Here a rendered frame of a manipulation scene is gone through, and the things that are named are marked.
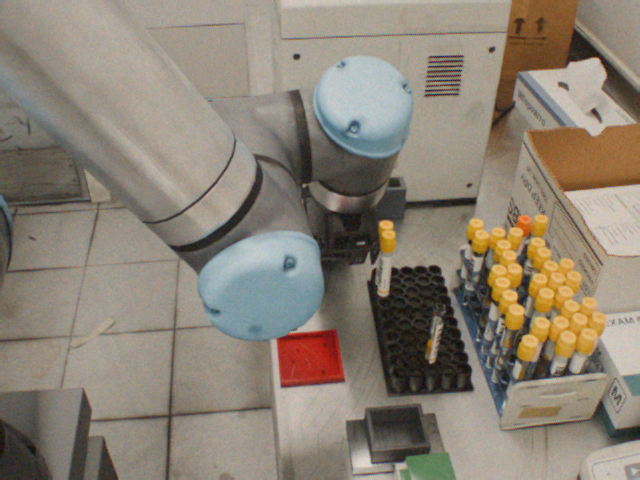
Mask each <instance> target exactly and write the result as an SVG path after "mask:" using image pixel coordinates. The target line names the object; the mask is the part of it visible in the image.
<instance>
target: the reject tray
mask: <svg viewBox="0 0 640 480"><path fill-rule="evenodd" d="M276 341H277V352H278V364H279V375H280V387H287V386H298V385H311V384H323V383H335V382H345V375H344V369H343V363H342V357H341V351H340V346H339V339H338V334H337V330H323V331H309V332H296V333H289V334H287V335H285V336H282V337H279V338H276Z"/></svg>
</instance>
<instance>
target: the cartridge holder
mask: <svg viewBox="0 0 640 480"><path fill-rule="evenodd" d="M346 433H347V441H348V448H349V455H350V462H351V469H352V474H364V473H377V472H391V471H395V466H396V464H401V463H404V462H405V457H406V456H415V455H425V454H436V453H445V450H444V446H443V441H442V438H441V434H440V430H439V427H438V423H437V419H436V416H435V413H428V414H424V413H423V409H422V405H421V403H420V404H406V405H391V406H378V407H365V415H364V419H357V420H346Z"/></svg>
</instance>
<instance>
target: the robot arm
mask: <svg viewBox="0 0 640 480"><path fill-rule="evenodd" d="M0 90H1V91H2V93H3V94H4V95H5V96H6V97H7V98H9V99H10V100H11V101H12V102H13V103H14V104H15V105H16V106H17V107H19V108H20V109H21V110H22V111H23V112H24V113H25V114H26V115H27V117H29V118H30V119H31V120H32V121H33V122H34V123H35V124H36V125H37V126H39V127H40V128H41V129H42V130H43V131H44V132H45V133H46V134H47V135H49V136H50V137H51V138H52V139H53V140H54V141H55V142H56V143H57V144H58V145H60V146H61V147H62V148H63V149H64V150H65V151H66V152H67V153H68V154H70V155H71V156H72V157H73V158H74V159H75V160H76V162H77V163H78V164H79V165H81V166H82V167H83V168H84V169H85V170H86V171H87V172H88V173H89V174H91V175H92V176H93V177H94V178H95V179H96V180H97V181H98V182H99V183H100V184H102V185H103V186H104V188H105V189H106V190H107V191H108V192H109V193H110V194H112V195H113V196H114V197H116V198H117V199H118V200H119V201H120V202H121V203H123V204H124V205H125V206H126V207H127V209H128V210H129V211H130V212H131V213H132V214H134V215H135V216H136V217H137V218H138V219H139V220H140V221H141V222H142V223H144V224H145V225H147V226H148V228H149V229H150V230H151V231H152V232H153V233H154V234H156V235H157V236H158V237H159V238H160V239H161V240H162V241H163V242H164V243H166V245H167V246H168V247H170V248H171V249H172V250H173V251H174V252H175V253H176V254H177V255H178V256H179V257H180V258H181V259H183V261H184V262H185V263H186V264H187V265H188V266H190V267H191V268H192V269H194V271H195V272H196V273H197V275H198V280H197V291H198V295H199V297H200V298H201V299H202V305H203V309H205V313H206V316H207V317H208V319H209V320H210V322H211V323H212V324H213V325H214V326H215V328H216V329H217V330H219V331H221V332H222V333H224V334H226V335H228V336H230V337H233V338H237V339H242V340H248V341H258V342H263V340H270V339H275V338H279V337H282V336H285V335H287V334H289V333H290V332H292V331H296V330H297V329H298V328H299V327H302V326H303V325H305V324H307V323H308V321H309V320H310V319H311V318H312V316H313V315H314V314H315V313H316V311H317V309H318V308H320V306H321V302H322V300H323V296H324V278H323V274H322V269H321V261H326V260H331V254H332V260H331V261H344V260H345V257H347V265H349V266H352V265H357V264H364V262H366V260H367V256H368V254H369V251H370V258H371V265H374V264H375V261H376V258H377V256H378V254H379V252H380V241H379V233H378V225H377V217H376V209H375V207H376V205H377V204H378V202H379V200H380V199H381V197H383V195H384V193H385V190H386V188H387V185H388V182H389V179H390V176H391V174H392V171H393V169H396V168H397V167H398V160H397V158H398V155H399V152H400V150H401V148H403V147H404V145H405V143H406V141H407V139H408V136H409V132H410V123H411V120H412V115H413V106H414V100H413V91H412V90H410V88H409V85H408V83H407V80H406V79H405V77H404V76H403V75H402V73H401V72H400V71H399V70H398V69H396V68H394V67H393V66H392V65H390V64H388V63H387V62H385V61H382V59H380V58H376V57H372V56H351V57H347V58H344V59H342V60H340V61H338V62H336V63H335V64H333V65H332V66H330V67H329V69H328V70H327V71H326V72H325V73H324V74H323V76H322V78H321V80H319V82H318V83H317V85H316V86H315V87H307V88H298V89H296V90H289V91H285V92H281V93H274V94H265V95H257V96H249V97H241V98H232V99H224V100H215V101H214V100H211V99H205V98H204V96H203V95H202V94H201V93H200V92H199V91H198V89H197V88H196V87H195V86H194V85H193V84H191V82H190V81H189V80H188V79H187V78H186V76H185V75H184V74H183V72H182V71H181V70H180V68H179V67H178V66H177V65H176V64H175V63H174V61H173V60H172V59H171V58H170V57H169V56H168V54H167V53H166V52H165V51H164V50H163V48H162V47H161V46H160V45H159V44H158V43H157V41H156V40H155V39H154V38H153V37H152V36H151V34H150V33H149V32H148V31H147V30H146V29H145V27H144V26H143V25H142V24H141V23H140V22H139V20H138V19H137V18H136V17H135V16H134V14H133V13H132V12H131V11H130V10H129V9H128V7H127V6H126V5H125V4H124V3H123V2H122V0H0ZM303 184H308V185H307V187H305V188H301V196H300V193H299V189H298V186H297V185H303ZM12 221H13V219H12V215H11V212H10V210H9V208H8V205H7V204H6V202H5V200H4V199H3V197H2V196H1V195H0V295H1V291H2V287H3V283H4V279H5V275H6V273H7V271H8V269H9V266H10V263H11V260H12V256H13V228H12ZM374 242H375V244H374ZM373 244H374V245H373ZM374 251H375V253H374ZM345 253H346V255H345ZM0 480H53V478H52V474H51V471H50V468H48V466H47V463H46V461H45V459H44V457H43V455H42V453H41V451H40V450H39V448H38V447H37V446H36V445H35V443H34V442H33V441H32V440H30V439H29V438H28V437H27V436H25V435H24V434H22V433H21V431H19V430H18V429H16V428H15V427H13V426H12V425H10V424H9V423H7V422H6V421H4V420H3V419H1V418H0Z"/></svg>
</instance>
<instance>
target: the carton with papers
mask: <svg viewBox="0 0 640 480"><path fill-rule="evenodd" d="M521 215H527V216H529V217H530V218H531V219H532V221H531V228H532V223H533V221H534V219H535V216H536V215H544V216H546V217H547V218H548V222H547V230H546V234H545V235H544V236H543V238H542V239H543V240H544V241H545V245H544V248H546V249H548V250H549V251H550V252H551V256H550V261H554V262H556V263H557V265H559V263H560V260H561V259H564V258H565V259H570V260H572V261H573V262H574V267H573V270H574V272H576V271H577V273H579V274H580V275H581V277H582V279H581V285H580V288H579V291H578V293H576V294H575V298H574V301H575V302H577V303H578V304H579V305H580V304H581V303H582V300H583V299H584V297H592V298H594V299H595V300H596V301H597V304H598V305H597V308H596V310H597V311H596V312H600V313H602V314H604V315H609V314H621V312H633V311H640V123H637V124H629V125H622V126H620V125H608V126H606V127H605V128H604V129H603V130H602V131H601V133H599V134H597V135H591V134H590V133H589V132H588V131H587V130H586V129H585V128H582V127H578V128H576V127H565V126H561V127H555V128H550V129H531V130H525V132H524V137H523V141H522V147H521V151H520V156H519V160H518V165H517V170H516V175H515V179H514V183H513V189H512V193H511V197H510V201H509V205H508V210H507V215H506V219H505V225H506V228H507V230H508V232H509V230H510V229H511V228H516V223H517V222H518V218H519V216H521Z"/></svg>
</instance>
